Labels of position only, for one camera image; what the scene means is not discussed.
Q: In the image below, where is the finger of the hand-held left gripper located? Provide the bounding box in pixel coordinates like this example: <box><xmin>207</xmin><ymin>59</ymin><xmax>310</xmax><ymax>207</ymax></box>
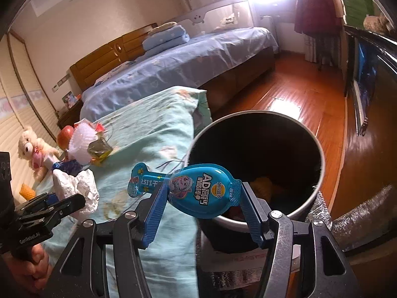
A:
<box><xmin>46</xmin><ymin>193</ymin><xmax>86</xmax><ymax>224</ymax></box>
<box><xmin>15</xmin><ymin>193</ymin><xmax>59</xmax><ymax>217</ymax></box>

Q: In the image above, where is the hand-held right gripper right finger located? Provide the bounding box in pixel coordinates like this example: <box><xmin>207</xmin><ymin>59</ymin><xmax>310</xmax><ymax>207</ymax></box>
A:
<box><xmin>240</xmin><ymin>181</ymin><xmax>362</xmax><ymax>298</ymax></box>

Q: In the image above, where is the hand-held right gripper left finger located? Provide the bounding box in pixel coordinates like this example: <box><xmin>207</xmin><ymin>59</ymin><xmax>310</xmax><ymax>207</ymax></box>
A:
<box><xmin>46</xmin><ymin>183</ymin><xmax>169</xmax><ymax>298</ymax></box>

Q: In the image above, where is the white paper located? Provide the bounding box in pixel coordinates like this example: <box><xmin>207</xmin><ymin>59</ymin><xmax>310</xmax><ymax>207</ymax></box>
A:
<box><xmin>52</xmin><ymin>168</ymin><xmax>100</xmax><ymax>222</ymax></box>

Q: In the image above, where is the blue lollipop-shaped snack packet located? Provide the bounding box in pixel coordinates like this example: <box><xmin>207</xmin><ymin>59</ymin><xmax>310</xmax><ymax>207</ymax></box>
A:
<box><xmin>129</xmin><ymin>163</ymin><xmax>242</xmax><ymax>221</ymax></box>

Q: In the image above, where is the round metal trash bin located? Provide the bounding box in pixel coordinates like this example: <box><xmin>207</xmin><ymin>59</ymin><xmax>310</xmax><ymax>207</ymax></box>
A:
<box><xmin>185</xmin><ymin>110</ymin><xmax>326</xmax><ymax>233</ymax></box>

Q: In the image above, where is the person's left hand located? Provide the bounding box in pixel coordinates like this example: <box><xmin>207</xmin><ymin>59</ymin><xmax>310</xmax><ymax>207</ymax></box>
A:
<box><xmin>12</xmin><ymin>243</ymin><xmax>54</xmax><ymax>295</ymax></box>

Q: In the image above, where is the yellow waffle cone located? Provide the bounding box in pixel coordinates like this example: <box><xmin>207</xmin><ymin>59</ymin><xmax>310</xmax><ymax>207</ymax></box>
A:
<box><xmin>19</xmin><ymin>184</ymin><xmax>35</xmax><ymax>200</ymax></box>

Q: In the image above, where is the blue crumpled wrapper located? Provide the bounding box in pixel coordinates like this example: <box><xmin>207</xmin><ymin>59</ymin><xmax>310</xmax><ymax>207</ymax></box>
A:
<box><xmin>52</xmin><ymin>159</ymin><xmax>82</xmax><ymax>177</ymax></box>

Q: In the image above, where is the yellow wrapper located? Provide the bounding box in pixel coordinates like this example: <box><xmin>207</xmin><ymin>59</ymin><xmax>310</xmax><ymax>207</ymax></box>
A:
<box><xmin>250</xmin><ymin>176</ymin><xmax>281</xmax><ymax>199</ymax></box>

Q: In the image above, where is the gold foil wrapper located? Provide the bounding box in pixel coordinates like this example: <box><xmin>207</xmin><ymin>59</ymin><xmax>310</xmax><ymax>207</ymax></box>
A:
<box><xmin>87</xmin><ymin>139</ymin><xmax>114</xmax><ymax>166</ymax></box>

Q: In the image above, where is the cream teddy bear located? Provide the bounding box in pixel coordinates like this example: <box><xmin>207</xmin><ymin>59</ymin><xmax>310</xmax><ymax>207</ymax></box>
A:
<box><xmin>17</xmin><ymin>126</ymin><xmax>61</xmax><ymax>182</ymax></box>

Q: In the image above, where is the red-yellow mango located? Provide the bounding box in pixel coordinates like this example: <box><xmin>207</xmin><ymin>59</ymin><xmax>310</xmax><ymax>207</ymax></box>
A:
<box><xmin>57</xmin><ymin>125</ymin><xmax>75</xmax><ymax>149</ymax></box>

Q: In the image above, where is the white foam fruit net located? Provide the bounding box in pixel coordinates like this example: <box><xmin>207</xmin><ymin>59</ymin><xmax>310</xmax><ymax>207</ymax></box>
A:
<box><xmin>67</xmin><ymin>121</ymin><xmax>99</xmax><ymax>165</ymax></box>

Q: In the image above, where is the teal floral bedsheet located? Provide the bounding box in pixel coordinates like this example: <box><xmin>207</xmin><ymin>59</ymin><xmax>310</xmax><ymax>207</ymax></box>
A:
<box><xmin>31</xmin><ymin>87</ymin><xmax>214</xmax><ymax>298</ymax></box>

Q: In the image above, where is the dark wooden nightstand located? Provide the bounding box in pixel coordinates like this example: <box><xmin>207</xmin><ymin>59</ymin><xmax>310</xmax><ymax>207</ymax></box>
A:
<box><xmin>57</xmin><ymin>99</ymin><xmax>84</xmax><ymax>129</ymax></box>

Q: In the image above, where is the silver foil mat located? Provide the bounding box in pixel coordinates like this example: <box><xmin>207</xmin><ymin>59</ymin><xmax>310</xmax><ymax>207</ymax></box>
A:
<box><xmin>305</xmin><ymin>184</ymin><xmax>397</xmax><ymax>252</ymax></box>

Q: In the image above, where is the wooden headboard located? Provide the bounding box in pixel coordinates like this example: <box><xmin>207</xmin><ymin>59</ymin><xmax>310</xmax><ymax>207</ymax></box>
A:
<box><xmin>69</xmin><ymin>23</ymin><xmax>159</xmax><ymax>95</ymax></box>

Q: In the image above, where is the bed with blue sheet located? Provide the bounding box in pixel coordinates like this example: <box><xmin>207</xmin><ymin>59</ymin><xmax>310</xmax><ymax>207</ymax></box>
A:
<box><xmin>79</xmin><ymin>26</ymin><xmax>280</xmax><ymax>121</ymax></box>

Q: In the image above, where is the folded blue quilt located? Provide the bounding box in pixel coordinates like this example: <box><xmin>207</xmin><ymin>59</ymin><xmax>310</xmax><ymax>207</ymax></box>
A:
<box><xmin>143</xmin><ymin>26</ymin><xmax>190</xmax><ymax>53</ymax></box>

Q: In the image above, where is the beige pillow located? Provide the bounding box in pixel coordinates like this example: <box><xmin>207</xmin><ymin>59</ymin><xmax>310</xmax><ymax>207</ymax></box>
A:
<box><xmin>149</xmin><ymin>22</ymin><xmax>177</xmax><ymax>33</ymax></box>

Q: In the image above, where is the flat television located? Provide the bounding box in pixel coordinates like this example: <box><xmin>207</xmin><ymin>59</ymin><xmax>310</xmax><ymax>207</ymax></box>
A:
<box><xmin>344</xmin><ymin>26</ymin><xmax>397</xmax><ymax>137</ymax></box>

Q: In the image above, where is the white plush toy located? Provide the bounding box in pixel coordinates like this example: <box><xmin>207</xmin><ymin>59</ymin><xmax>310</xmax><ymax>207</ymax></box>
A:
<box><xmin>219</xmin><ymin>12</ymin><xmax>238</xmax><ymax>30</ymax></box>

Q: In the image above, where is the dark red coat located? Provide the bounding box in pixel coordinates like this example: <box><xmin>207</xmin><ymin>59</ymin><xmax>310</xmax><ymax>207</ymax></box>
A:
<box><xmin>294</xmin><ymin>0</ymin><xmax>342</xmax><ymax>36</ymax></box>

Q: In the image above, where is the brown teddy bear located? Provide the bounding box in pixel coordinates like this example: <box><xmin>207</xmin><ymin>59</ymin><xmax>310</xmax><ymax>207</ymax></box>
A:
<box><xmin>363</xmin><ymin>14</ymin><xmax>393</xmax><ymax>35</ymax></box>

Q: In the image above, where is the stack of green boxes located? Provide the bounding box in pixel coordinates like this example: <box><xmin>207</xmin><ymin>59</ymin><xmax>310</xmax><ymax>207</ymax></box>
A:
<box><xmin>337</xmin><ymin>0</ymin><xmax>377</xmax><ymax>25</ymax></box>

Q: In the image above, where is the photo frame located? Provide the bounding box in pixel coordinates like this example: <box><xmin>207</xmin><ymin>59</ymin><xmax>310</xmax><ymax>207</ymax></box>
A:
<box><xmin>61</xmin><ymin>91</ymin><xmax>76</xmax><ymax>109</ymax></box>

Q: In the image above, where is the grey bed guard rail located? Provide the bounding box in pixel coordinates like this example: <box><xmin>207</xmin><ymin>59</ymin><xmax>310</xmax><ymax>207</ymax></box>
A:
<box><xmin>167</xmin><ymin>0</ymin><xmax>255</xmax><ymax>35</ymax></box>

